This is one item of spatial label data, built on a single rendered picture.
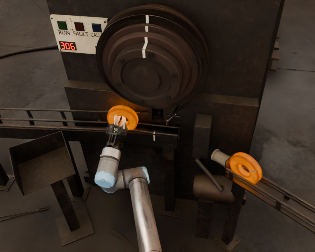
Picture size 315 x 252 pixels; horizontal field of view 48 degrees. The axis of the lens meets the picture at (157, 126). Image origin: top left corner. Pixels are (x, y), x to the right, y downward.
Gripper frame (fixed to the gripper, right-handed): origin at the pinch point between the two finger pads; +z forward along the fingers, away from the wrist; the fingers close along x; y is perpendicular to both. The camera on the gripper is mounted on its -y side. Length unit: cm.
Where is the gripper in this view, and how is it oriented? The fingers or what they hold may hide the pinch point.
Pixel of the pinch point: (122, 116)
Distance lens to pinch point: 178.1
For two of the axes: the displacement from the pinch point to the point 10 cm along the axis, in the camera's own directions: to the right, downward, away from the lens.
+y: -1.0, -4.8, -8.7
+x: -9.8, -1.0, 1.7
